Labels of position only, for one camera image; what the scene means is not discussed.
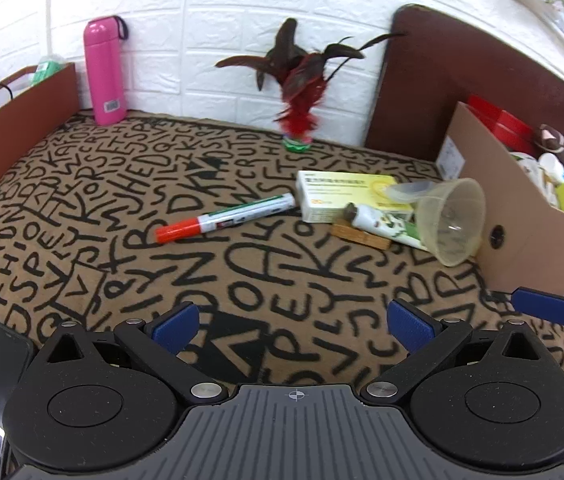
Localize white marker with red cap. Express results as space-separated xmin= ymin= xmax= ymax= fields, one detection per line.
xmin=155 ymin=192 xmax=297 ymax=244

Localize clear plastic cup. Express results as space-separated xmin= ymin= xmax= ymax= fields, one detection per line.
xmin=414 ymin=178 xmax=487 ymax=267

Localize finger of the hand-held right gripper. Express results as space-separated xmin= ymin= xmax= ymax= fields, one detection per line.
xmin=492 ymin=285 xmax=564 ymax=331

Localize dark brown wooden board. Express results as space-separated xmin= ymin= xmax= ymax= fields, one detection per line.
xmin=364 ymin=4 xmax=564 ymax=166

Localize brown open box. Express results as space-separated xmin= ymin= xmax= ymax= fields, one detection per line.
xmin=0 ymin=62 xmax=79 ymax=198

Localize pink thermos bottle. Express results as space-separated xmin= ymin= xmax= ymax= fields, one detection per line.
xmin=83 ymin=16 xmax=129 ymax=127

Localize green packet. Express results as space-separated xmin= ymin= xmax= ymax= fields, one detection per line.
xmin=31 ymin=55 xmax=69 ymax=86

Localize cardboard box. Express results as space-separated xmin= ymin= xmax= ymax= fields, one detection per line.
xmin=434 ymin=101 xmax=564 ymax=296

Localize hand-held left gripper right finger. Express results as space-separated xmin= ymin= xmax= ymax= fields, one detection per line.
xmin=359 ymin=299 xmax=545 ymax=406

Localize white green cream tube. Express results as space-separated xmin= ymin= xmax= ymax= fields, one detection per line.
xmin=344 ymin=202 xmax=428 ymax=251

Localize white bottle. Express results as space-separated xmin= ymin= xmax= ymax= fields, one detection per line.
xmin=537 ymin=152 xmax=564 ymax=184

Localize yellow white medicine box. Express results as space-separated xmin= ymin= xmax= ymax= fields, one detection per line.
xmin=296 ymin=170 xmax=415 ymax=224

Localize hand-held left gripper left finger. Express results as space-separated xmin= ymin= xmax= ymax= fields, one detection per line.
xmin=42 ymin=302 xmax=228 ymax=406

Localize small wooden block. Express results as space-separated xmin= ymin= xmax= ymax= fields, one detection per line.
xmin=331 ymin=220 xmax=393 ymax=251

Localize letter printed brown cloth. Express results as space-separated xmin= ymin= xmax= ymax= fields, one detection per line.
xmin=0 ymin=109 xmax=564 ymax=396

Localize white floral packet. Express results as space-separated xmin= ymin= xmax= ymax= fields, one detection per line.
xmin=508 ymin=152 xmax=549 ymax=197

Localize red feather shuttlecock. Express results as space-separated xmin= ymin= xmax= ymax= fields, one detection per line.
xmin=214 ymin=17 xmax=405 ymax=153

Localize red box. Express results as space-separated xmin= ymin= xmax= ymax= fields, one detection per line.
xmin=467 ymin=94 xmax=505 ymax=122
xmin=491 ymin=110 xmax=538 ymax=155

